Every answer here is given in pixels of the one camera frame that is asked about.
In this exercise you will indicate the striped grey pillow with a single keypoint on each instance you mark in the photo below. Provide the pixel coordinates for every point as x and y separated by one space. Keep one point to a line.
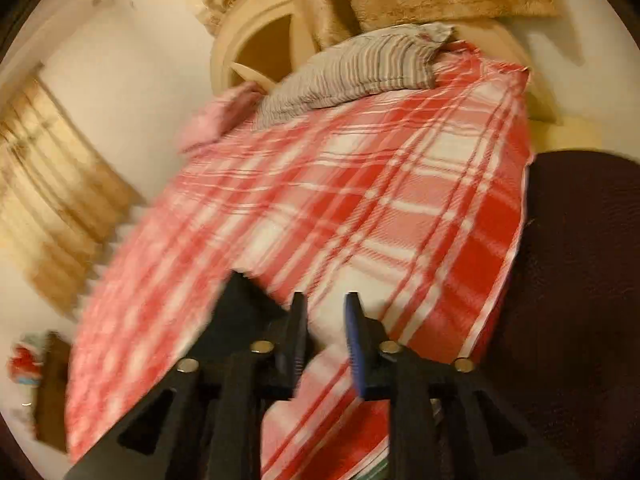
350 75

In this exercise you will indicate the dark maroon cloth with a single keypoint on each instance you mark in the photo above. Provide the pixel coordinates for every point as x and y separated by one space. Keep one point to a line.
580 285

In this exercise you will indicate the brown wooden cabinet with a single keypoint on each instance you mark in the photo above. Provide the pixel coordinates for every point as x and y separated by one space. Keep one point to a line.
52 390

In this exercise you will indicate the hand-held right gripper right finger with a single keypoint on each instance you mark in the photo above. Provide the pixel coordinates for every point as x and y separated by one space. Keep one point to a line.
356 345

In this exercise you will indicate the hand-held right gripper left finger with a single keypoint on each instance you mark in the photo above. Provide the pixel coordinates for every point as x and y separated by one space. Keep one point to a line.
295 357

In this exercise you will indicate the red gift bags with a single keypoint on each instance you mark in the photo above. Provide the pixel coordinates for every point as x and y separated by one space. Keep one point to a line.
22 362

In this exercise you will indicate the red plaid bed blanket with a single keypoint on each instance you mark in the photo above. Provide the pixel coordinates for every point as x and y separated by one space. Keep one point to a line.
350 200

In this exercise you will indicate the beige window curtain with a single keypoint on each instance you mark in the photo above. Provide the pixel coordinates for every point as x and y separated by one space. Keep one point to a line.
55 175

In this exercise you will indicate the cream round headboard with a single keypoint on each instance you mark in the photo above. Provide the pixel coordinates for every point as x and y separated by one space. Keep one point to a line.
235 25

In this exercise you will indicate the pink folded cloth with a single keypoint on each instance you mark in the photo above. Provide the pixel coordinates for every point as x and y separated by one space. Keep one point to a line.
215 117

